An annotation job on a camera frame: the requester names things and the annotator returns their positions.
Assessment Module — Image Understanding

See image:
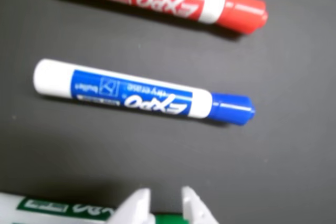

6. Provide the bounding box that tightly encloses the grey rectangular mat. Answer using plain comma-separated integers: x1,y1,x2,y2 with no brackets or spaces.
0,0,336,224

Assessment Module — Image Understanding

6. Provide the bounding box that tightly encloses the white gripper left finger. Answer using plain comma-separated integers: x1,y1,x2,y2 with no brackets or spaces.
108,188,152,224

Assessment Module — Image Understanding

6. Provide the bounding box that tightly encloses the blue Expo marker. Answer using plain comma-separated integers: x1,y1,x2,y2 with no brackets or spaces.
32,58,257,127

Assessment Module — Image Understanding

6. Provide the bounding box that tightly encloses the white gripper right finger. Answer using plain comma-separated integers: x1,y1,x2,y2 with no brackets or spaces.
182,186,219,224

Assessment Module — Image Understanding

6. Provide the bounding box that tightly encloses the green Expo marker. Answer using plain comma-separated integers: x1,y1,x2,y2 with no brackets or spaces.
0,191,190,224

